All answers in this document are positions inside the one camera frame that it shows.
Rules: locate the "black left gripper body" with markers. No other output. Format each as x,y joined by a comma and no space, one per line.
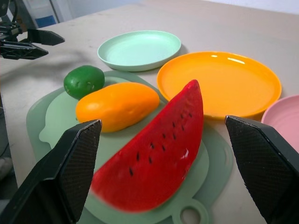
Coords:
9,30

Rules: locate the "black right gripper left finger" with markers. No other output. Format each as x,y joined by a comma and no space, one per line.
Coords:
58,182

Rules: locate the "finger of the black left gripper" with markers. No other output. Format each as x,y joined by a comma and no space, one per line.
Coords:
46,37
21,51

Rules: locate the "orange mango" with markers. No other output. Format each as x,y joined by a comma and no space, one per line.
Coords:
116,106

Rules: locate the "red watermelon slice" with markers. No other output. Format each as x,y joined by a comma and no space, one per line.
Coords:
158,151

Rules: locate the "orange plate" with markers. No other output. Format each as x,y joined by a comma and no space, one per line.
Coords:
222,84

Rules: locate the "blue and white box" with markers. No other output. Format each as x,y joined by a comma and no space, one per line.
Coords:
42,12

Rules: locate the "green lime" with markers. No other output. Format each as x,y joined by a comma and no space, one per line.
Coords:
84,80

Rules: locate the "light green plate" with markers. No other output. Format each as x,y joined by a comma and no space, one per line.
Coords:
140,50

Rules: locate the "pink plate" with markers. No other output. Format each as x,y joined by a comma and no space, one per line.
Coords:
282,116

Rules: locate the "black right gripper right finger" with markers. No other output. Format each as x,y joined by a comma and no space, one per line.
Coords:
264,163

